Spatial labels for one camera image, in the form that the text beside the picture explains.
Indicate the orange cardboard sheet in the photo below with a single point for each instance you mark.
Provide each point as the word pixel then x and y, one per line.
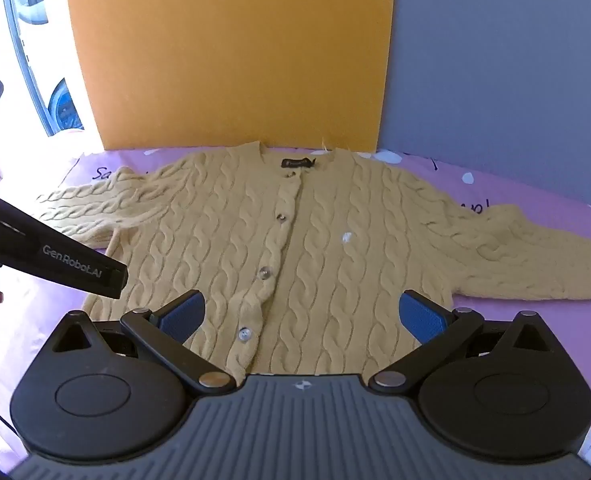
pixel 225 50

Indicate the clear plastic tag loop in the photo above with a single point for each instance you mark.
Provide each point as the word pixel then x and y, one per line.
pixel 327 146

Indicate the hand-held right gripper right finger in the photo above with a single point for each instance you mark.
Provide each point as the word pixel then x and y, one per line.
pixel 420 320

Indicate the grey board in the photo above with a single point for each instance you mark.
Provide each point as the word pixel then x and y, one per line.
pixel 500 60

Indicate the purple printed bedsheet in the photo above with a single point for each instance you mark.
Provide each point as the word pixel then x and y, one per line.
pixel 525 320

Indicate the white car picture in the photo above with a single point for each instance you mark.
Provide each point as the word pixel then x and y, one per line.
pixel 50 60

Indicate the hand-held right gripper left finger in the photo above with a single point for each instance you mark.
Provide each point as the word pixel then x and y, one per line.
pixel 183 317

